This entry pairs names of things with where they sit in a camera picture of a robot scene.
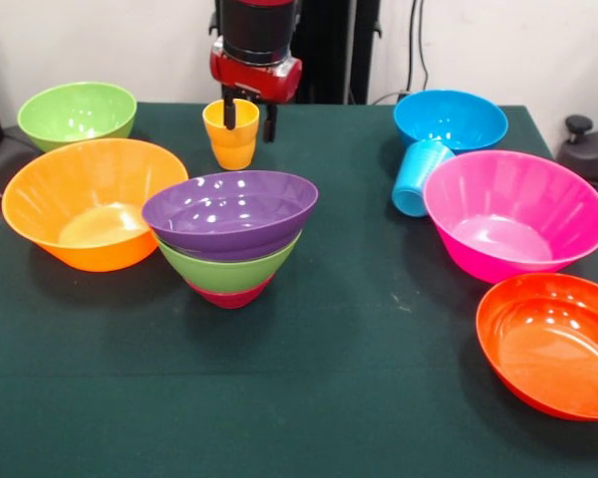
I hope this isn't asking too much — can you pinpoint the yellow cup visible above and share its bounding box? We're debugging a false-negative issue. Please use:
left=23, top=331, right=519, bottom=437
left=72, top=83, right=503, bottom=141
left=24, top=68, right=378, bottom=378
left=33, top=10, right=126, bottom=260
left=201, top=98, right=261, bottom=171

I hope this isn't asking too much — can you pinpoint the black wall cable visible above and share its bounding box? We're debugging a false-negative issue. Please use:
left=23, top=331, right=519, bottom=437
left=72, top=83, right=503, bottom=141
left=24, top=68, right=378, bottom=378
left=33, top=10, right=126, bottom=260
left=406, top=0, right=430, bottom=99

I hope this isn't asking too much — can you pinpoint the green bowl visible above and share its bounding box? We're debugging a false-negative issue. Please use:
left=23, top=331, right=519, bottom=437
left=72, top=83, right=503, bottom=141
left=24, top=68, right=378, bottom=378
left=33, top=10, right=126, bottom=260
left=154, top=232, right=303, bottom=294
left=17, top=81, right=139, bottom=153

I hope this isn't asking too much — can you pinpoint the black stand base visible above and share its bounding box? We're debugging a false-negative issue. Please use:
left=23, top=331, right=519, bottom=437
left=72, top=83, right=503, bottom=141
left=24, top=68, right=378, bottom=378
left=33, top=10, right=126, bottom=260
left=0, top=123, right=44, bottom=200
left=557, top=115, right=598, bottom=183

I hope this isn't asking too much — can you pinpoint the blue bowl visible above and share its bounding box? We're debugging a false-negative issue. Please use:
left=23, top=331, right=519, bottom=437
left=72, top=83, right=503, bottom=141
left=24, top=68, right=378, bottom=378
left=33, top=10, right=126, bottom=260
left=392, top=89, right=509, bottom=154

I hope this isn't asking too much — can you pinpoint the small crimson bowl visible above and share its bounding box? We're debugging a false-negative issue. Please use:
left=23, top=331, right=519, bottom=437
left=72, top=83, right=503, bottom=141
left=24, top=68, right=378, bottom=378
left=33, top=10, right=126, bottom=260
left=184, top=276, right=275, bottom=310

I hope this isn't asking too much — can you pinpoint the blue cup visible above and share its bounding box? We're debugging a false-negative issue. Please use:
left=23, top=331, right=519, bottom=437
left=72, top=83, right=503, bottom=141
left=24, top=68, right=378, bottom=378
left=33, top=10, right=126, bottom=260
left=391, top=138, right=457, bottom=219

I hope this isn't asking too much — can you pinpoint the dark green table cloth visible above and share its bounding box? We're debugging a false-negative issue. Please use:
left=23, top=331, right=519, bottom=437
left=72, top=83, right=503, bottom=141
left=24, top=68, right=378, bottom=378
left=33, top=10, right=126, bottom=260
left=0, top=102, right=598, bottom=478

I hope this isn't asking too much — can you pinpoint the large magenta bowl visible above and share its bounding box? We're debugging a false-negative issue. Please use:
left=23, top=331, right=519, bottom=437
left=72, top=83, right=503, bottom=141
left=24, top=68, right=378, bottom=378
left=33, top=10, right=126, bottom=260
left=422, top=149, right=598, bottom=285

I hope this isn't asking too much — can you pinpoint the large orange bowl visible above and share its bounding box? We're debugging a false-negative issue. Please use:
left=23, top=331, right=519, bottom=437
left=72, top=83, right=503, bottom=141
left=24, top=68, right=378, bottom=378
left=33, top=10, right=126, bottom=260
left=1, top=137, right=190, bottom=273

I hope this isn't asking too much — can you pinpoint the orange-red shallow bowl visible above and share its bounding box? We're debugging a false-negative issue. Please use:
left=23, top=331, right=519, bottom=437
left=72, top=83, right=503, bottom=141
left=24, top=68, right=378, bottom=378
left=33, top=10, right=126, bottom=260
left=475, top=272, right=598, bottom=422

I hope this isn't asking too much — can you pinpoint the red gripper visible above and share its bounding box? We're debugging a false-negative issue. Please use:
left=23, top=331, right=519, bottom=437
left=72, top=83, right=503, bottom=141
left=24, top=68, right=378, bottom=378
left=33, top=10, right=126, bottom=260
left=209, top=37, right=304, bottom=144

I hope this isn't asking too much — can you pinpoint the purple bowl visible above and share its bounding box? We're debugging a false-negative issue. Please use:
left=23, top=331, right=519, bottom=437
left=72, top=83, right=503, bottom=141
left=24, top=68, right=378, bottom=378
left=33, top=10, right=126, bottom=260
left=141, top=169, right=320, bottom=263

